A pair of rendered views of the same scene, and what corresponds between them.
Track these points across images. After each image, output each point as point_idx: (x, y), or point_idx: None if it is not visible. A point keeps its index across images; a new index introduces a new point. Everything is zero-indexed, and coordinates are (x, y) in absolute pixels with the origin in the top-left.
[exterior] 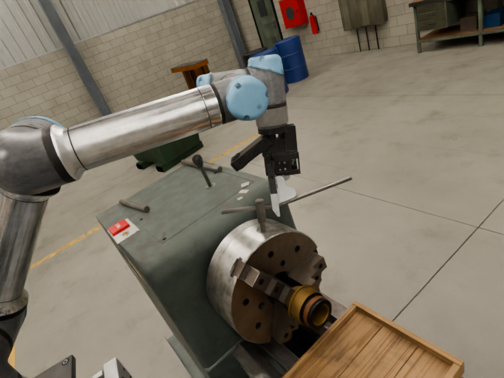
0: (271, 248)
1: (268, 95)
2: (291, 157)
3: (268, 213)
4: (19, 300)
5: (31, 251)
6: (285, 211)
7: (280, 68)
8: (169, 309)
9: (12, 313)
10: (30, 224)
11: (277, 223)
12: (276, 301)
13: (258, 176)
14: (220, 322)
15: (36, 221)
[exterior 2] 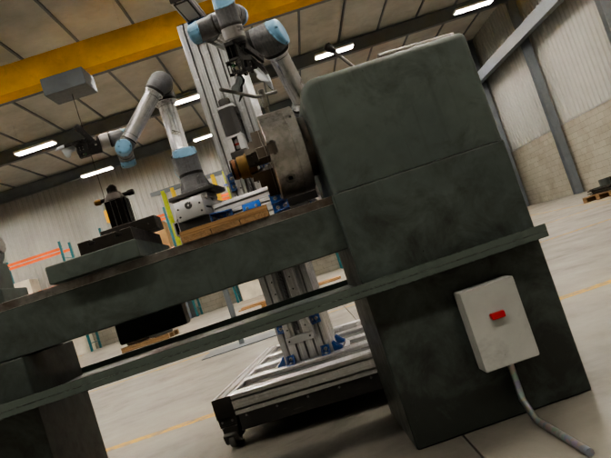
0: (258, 124)
1: (189, 34)
2: (229, 64)
3: (301, 107)
4: (298, 106)
5: (286, 84)
6: (305, 112)
7: (214, 5)
8: None
9: (295, 111)
10: (276, 71)
11: (275, 114)
12: (270, 165)
13: (328, 74)
14: (316, 178)
15: (277, 70)
